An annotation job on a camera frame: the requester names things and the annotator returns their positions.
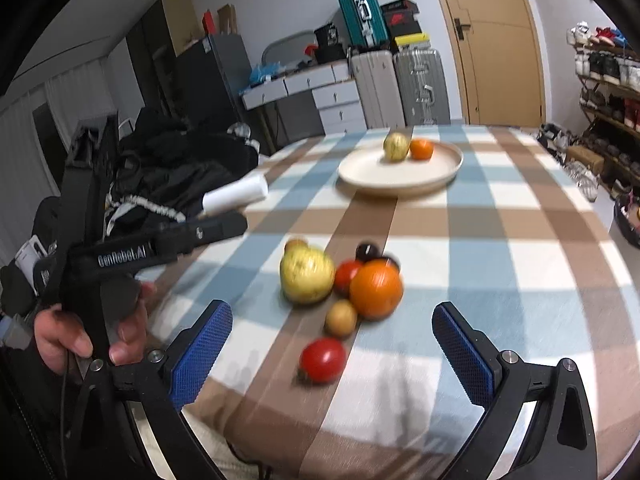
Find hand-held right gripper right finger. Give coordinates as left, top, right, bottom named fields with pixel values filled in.
left=431, top=301, right=599, bottom=480

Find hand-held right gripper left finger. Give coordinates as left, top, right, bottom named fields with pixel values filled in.
left=67, top=300, right=236, bottom=480

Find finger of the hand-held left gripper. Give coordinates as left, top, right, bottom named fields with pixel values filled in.
left=156, top=211, right=249, bottom=262

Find large green guava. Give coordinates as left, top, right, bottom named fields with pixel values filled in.
left=279, top=245, right=336, bottom=306

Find large orange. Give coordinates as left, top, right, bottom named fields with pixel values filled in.
left=349, top=260, right=405, bottom=320

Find red tomato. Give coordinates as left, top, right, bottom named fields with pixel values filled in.
left=333, top=259, right=365, bottom=296
left=299, top=337, right=348, bottom=385

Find brown kiwi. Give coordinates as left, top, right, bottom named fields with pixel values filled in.
left=325, top=299, right=358, bottom=338

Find cream round plate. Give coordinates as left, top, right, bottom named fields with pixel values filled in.
left=337, top=139, right=464, bottom=197

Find person's left hand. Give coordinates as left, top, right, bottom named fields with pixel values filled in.
left=34, top=282, right=157, bottom=376

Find white paper towel roll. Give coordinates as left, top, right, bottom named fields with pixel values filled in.
left=202, top=172, right=268, bottom=217

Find black clothing pile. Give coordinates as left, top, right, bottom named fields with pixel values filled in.
left=107, top=107, right=261, bottom=241

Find white curtain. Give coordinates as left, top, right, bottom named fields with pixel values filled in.
left=0, top=55, right=131, bottom=256

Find checked tablecloth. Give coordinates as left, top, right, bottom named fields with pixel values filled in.
left=135, top=122, right=640, bottom=480

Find black cabinet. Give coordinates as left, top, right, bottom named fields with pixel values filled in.
left=175, top=35, right=253, bottom=126

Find wooden wardrobe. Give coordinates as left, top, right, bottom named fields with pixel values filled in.
left=125, top=0, right=206, bottom=106

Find white drawer desk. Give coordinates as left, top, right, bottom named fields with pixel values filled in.
left=242, top=62, right=368, bottom=136

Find small green guava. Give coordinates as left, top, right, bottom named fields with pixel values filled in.
left=383, top=132, right=412, bottom=163

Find beige suitcase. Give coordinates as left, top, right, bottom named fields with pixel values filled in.
left=350, top=50, right=407, bottom=131

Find black storage bag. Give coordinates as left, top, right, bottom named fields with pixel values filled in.
left=314, top=24, right=348, bottom=63

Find small cardboard box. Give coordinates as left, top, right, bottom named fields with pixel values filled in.
left=567, top=146, right=606, bottom=173

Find shoes on floor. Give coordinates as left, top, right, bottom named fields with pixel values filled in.
left=539, top=122, right=572, bottom=157

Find silver suitcase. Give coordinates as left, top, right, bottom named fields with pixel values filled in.
left=393, top=49, right=451, bottom=127

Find teal suitcase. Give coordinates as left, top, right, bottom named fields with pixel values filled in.
left=334, top=0, right=390, bottom=51

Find yellow box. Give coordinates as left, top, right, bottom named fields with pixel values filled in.
left=395, top=33, right=432, bottom=51

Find black and red shoebox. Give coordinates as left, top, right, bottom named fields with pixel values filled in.
left=380, top=0, right=421, bottom=38

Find wooden door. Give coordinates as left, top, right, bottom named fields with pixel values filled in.
left=425, top=0, right=546, bottom=128

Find wooden shoe rack with shoes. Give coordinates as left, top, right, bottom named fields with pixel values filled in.
left=565, top=22, right=640, bottom=201

